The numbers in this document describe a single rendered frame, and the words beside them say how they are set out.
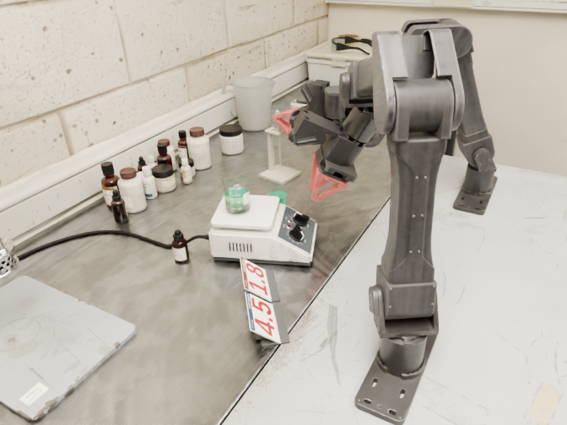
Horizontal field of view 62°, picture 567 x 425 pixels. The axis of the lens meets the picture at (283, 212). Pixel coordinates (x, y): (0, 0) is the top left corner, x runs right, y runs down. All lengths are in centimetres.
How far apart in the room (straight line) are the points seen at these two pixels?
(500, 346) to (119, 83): 104
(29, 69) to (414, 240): 87
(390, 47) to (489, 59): 159
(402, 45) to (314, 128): 29
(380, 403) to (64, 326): 52
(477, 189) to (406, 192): 62
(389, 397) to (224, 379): 24
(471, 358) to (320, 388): 24
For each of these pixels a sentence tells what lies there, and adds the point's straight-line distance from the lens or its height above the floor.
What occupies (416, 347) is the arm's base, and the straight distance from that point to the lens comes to 70.
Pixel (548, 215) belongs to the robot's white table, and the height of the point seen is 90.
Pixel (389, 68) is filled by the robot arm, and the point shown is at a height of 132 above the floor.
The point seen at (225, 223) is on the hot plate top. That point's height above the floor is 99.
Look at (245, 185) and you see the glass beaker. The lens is 90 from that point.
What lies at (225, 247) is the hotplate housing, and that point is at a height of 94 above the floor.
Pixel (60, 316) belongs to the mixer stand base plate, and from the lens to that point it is 91.
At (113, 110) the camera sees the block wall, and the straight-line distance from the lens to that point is 131.
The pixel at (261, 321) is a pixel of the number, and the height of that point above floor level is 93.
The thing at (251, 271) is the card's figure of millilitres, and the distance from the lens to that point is 88.
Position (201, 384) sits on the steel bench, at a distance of 74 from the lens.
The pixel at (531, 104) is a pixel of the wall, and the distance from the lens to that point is 220.
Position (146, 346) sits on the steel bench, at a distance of 82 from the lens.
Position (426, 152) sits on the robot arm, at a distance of 59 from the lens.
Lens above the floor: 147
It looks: 31 degrees down
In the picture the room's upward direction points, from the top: 2 degrees counter-clockwise
